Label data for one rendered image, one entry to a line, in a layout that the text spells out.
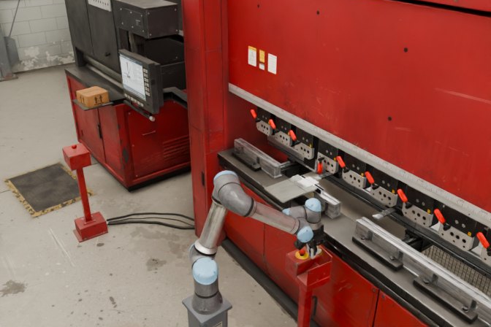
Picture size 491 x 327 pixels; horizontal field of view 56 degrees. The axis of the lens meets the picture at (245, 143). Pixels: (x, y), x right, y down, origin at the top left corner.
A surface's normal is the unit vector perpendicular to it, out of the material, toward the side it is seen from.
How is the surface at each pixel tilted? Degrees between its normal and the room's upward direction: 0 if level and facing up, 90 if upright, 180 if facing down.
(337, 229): 0
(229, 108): 90
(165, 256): 0
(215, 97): 90
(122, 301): 0
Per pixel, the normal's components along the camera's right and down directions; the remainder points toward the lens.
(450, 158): -0.83, 0.25
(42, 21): 0.61, 0.35
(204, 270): 0.03, -0.83
